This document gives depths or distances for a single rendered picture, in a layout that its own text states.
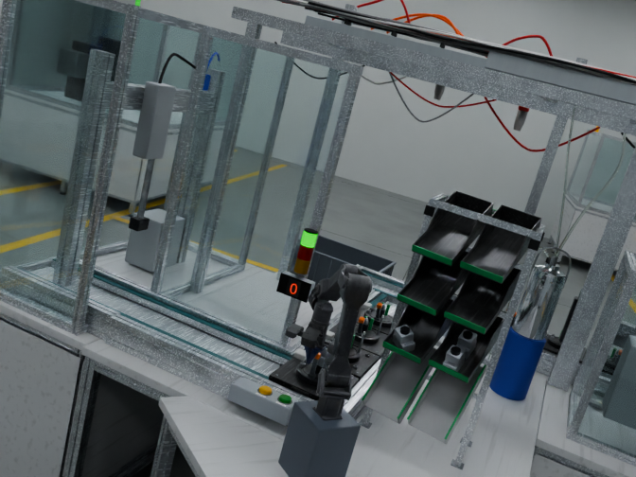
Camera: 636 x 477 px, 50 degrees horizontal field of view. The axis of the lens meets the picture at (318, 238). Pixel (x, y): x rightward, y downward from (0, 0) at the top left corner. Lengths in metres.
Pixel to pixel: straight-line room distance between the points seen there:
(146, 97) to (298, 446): 1.51
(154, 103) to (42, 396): 1.17
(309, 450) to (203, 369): 0.56
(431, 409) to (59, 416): 1.32
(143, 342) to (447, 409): 1.03
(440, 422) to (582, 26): 10.99
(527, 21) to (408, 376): 10.82
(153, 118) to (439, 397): 1.51
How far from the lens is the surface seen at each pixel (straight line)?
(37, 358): 2.66
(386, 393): 2.21
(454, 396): 2.22
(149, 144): 2.80
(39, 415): 2.74
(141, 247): 3.22
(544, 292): 2.84
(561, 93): 2.56
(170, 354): 2.36
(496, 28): 12.67
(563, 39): 12.70
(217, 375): 2.29
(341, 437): 1.92
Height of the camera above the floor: 1.97
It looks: 14 degrees down
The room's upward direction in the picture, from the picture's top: 15 degrees clockwise
